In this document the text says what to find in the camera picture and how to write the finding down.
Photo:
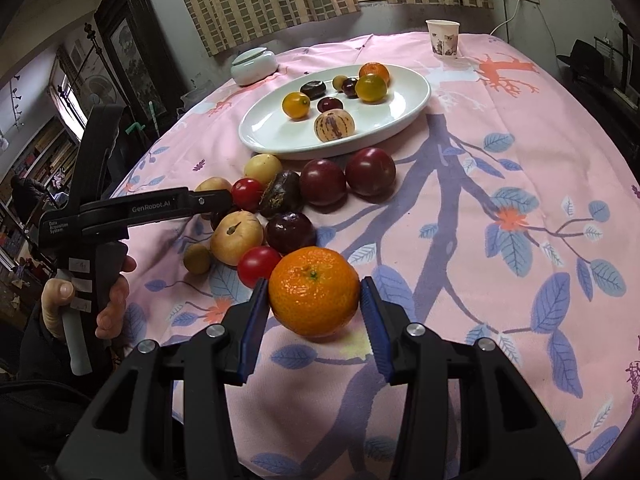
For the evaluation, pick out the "black coat stand pole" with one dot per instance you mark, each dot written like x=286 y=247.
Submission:
x=95 y=55

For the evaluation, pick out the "small yellow green longan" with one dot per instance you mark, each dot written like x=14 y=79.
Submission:
x=339 y=82
x=196 y=258

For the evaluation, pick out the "greenish yellow tomato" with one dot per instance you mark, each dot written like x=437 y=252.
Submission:
x=370 y=89

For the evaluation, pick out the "pale pepino melon with stem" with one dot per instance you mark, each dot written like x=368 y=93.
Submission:
x=236 y=237

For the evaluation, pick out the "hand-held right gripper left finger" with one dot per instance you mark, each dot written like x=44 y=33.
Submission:
x=252 y=335

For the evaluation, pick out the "white oval plate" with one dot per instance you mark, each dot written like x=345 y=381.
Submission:
x=400 y=105

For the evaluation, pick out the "pink floral tablecloth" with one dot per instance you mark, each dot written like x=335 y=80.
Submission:
x=500 y=160

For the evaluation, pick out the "person's left forearm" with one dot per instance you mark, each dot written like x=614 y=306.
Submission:
x=40 y=360

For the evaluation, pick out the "red tomato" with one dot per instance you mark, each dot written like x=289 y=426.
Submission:
x=246 y=194
x=257 y=266

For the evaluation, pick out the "person's left hand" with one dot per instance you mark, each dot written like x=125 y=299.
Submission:
x=112 y=320

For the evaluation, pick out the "small orange mandarin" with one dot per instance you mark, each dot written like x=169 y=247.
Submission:
x=374 y=70

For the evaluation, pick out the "wrinkled brown passion fruit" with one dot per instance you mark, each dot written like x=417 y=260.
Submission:
x=281 y=194

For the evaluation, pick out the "large orange mandarin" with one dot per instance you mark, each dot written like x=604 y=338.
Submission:
x=314 y=291

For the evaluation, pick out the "small dark plum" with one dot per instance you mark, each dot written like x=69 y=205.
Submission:
x=351 y=89
x=330 y=105
x=290 y=232

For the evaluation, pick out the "white electric fan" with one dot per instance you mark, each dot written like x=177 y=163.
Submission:
x=100 y=91

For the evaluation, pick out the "dark wooden framed painting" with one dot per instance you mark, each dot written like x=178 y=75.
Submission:
x=145 y=50

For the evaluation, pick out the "smooth purple passion fruit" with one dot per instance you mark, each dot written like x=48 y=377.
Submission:
x=313 y=90

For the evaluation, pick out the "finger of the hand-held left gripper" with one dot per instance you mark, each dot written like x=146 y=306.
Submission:
x=215 y=201

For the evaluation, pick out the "pale green lidded jar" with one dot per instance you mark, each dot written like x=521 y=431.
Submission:
x=252 y=67

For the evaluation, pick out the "tan pepino melon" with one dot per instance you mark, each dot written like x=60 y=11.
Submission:
x=212 y=184

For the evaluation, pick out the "large dark red plum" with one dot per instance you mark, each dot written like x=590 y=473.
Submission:
x=322 y=182
x=370 y=171

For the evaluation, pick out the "orange yellow tomato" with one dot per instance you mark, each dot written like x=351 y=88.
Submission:
x=296 y=105

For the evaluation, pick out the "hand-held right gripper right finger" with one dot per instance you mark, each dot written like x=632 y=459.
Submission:
x=377 y=335

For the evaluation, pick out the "striped pale pepino melon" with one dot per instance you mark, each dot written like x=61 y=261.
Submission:
x=334 y=126

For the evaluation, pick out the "black computer desk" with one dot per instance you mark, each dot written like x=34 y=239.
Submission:
x=610 y=105

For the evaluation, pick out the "mop with green clip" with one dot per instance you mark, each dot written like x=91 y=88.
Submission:
x=135 y=127

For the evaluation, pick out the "floral paper cup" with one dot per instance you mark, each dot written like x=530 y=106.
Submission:
x=442 y=37

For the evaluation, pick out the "black hat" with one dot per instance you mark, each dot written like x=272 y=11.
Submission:
x=582 y=57

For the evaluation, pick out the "small pale yellow pepino melon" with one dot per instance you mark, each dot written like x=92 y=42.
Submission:
x=262 y=167

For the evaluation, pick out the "bookshelf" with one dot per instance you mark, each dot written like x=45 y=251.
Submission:
x=35 y=160

